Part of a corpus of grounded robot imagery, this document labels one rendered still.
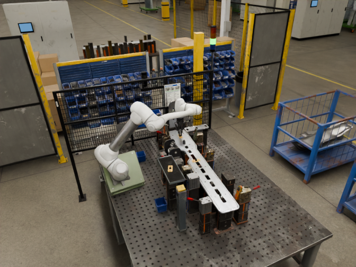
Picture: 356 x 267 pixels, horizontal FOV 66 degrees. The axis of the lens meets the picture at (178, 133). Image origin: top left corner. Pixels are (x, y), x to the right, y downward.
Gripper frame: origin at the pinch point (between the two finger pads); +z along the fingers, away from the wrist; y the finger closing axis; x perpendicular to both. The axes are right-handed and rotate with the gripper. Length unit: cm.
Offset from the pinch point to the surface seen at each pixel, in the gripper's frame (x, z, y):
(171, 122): 26.7, -0.2, -1.1
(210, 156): -42.7, 7.6, 17.7
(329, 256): -129, 105, 119
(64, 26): 642, -26, -120
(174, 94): 55, -24, 12
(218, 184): -86, 6, 5
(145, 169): -4, 37, -43
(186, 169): -66, -1, -17
